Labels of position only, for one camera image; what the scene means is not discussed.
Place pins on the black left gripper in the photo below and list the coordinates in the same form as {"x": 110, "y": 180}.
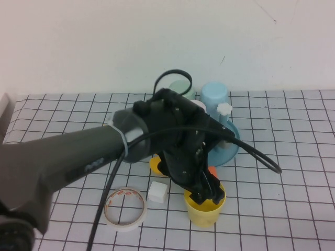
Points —
{"x": 183, "y": 162}

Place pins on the yellow plastic cup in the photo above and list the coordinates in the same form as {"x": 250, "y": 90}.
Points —
{"x": 204, "y": 217}

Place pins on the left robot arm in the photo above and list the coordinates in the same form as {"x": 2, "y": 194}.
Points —
{"x": 65, "y": 157}

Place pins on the teal cup stand tray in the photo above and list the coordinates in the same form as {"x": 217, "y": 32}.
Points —
{"x": 227, "y": 157}

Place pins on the light blue plastic cup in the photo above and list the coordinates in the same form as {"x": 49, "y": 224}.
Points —
{"x": 213, "y": 94}

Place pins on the green plastic cup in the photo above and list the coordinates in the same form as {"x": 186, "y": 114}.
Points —
{"x": 178, "y": 87}

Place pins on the orange cube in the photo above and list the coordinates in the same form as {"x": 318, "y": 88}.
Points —
{"x": 212, "y": 172}

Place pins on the white cube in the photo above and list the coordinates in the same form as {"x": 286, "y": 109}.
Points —
{"x": 157, "y": 192}

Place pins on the yellow rubber duck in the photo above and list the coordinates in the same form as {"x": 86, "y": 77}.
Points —
{"x": 155, "y": 165}

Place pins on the grey checked tablecloth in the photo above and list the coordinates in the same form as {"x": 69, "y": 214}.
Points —
{"x": 288, "y": 209}

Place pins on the white tape roll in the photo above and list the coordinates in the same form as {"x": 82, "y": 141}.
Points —
{"x": 125, "y": 227}

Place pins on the white ledge board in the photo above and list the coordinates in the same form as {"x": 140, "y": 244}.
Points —
{"x": 5, "y": 104}

